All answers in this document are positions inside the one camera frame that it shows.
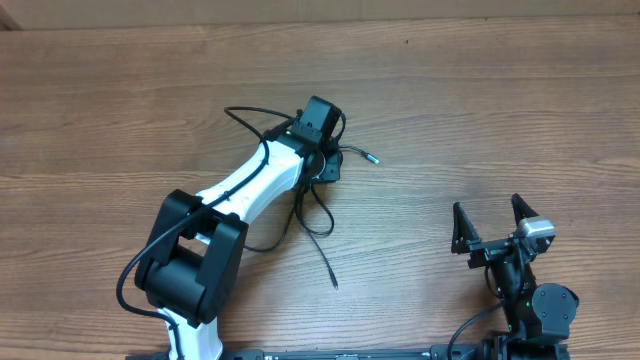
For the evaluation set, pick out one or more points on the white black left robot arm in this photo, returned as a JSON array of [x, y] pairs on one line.
[[190, 263]]

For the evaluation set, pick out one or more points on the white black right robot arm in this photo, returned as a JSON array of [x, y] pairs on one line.
[[538, 316]]

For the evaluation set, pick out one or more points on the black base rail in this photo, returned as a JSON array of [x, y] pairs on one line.
[[435, 352]]

